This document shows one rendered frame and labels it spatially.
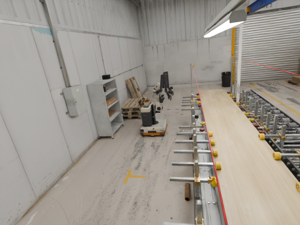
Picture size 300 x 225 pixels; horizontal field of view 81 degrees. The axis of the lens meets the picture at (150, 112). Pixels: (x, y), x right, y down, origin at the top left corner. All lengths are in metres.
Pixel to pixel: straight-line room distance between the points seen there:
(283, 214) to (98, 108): 4.19
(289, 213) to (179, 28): 9.59
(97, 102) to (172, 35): 6.76
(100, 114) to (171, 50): 6.65
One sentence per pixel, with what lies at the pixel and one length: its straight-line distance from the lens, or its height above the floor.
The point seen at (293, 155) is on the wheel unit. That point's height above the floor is 0.96.
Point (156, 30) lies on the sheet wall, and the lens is 10.64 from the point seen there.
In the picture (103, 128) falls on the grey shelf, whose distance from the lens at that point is 5.05.
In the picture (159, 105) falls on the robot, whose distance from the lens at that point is 4.62.
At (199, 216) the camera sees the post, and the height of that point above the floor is 1.03.
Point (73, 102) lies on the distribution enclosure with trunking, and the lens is 4.04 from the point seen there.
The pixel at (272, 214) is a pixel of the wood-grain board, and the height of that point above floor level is 0.90.
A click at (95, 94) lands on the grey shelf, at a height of 1.28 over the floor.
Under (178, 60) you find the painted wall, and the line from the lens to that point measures 10.46.
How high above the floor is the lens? 2.18
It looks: 19 degrees down
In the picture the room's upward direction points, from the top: 7 degrees counter-clockwise
